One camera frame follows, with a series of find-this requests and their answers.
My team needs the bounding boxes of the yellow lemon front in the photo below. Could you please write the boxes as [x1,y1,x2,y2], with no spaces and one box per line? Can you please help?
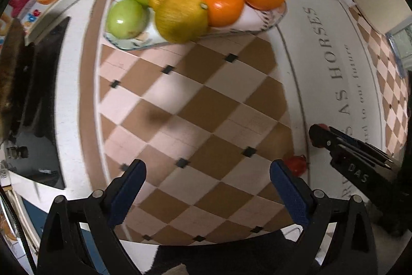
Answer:
[154,0,210,44]

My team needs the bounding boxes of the checkered table mat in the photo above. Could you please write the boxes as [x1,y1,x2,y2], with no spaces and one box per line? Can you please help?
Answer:
[79,0,412,245]

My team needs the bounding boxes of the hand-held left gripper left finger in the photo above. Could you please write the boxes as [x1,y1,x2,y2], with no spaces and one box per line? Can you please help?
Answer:
[37,159,147,275]

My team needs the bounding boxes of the floral oval plate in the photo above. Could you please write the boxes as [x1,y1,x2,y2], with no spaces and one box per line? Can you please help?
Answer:
[103,0,287,51]

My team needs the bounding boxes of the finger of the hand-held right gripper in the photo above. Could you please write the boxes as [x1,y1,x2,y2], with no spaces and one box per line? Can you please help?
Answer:
[308,127,391,169]
[328,126,394,163]

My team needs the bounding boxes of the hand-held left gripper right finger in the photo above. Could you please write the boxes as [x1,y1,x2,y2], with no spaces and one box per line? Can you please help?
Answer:
[270,160,379,275]

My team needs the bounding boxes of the red cherry tomato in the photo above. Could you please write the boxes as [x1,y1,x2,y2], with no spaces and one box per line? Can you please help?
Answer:
[283,155,310,177]

